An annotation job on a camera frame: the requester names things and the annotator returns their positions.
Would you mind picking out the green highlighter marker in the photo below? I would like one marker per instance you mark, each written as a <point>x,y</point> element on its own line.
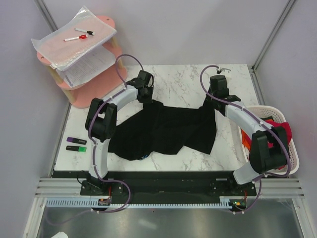
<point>76,148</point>

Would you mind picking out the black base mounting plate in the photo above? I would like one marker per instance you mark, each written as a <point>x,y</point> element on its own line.
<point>119,177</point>

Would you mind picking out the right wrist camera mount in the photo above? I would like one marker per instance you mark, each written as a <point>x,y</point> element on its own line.
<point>222,70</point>

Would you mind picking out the purple pen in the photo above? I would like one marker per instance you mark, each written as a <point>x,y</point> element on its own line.
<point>68,81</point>

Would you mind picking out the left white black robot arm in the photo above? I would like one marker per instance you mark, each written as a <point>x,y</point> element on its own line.
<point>102,118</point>

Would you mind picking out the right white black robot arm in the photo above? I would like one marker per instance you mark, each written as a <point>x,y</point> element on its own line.
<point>261,159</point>

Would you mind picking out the magenta t shirt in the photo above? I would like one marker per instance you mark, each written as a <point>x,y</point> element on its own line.
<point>288,130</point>

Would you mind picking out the orange t shirt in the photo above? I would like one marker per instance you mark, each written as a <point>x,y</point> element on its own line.
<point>245,140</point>

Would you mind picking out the black t shirt blue logo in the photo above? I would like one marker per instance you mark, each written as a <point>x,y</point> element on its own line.
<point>166,130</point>

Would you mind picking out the white slotted cable duct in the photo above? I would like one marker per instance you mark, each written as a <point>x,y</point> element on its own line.
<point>223,203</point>

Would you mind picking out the white paper scrap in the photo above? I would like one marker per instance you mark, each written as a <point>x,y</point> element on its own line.
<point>60,235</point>

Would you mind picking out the printed paper stack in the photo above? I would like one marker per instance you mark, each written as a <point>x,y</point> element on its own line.
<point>89,66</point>

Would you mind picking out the white plastic laundry basket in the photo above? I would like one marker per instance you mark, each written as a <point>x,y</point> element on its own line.
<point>277,116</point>

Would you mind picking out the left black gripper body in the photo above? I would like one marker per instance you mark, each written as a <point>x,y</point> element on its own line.
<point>147,97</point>

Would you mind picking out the plastic sleeve with pink paper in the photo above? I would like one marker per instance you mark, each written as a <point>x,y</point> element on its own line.
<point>62,55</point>

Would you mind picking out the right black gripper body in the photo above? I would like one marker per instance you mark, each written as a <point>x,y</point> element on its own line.
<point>211,93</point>

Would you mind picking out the purple highlighter marker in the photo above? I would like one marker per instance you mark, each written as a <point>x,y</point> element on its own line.
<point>76,140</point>

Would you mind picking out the black cap whiteboard marker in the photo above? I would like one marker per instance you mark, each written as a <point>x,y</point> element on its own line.
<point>92,33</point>

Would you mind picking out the red cap whiteboard marker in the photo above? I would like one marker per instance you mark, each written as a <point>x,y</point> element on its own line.
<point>81,37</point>

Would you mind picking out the dark green t shirt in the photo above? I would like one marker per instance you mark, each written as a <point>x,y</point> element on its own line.
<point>268,119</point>

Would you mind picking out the pink three tier shelf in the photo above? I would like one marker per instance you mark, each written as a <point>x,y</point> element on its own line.
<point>82,95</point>

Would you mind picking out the aluminium frame rail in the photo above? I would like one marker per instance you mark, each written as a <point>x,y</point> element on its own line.
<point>267,188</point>

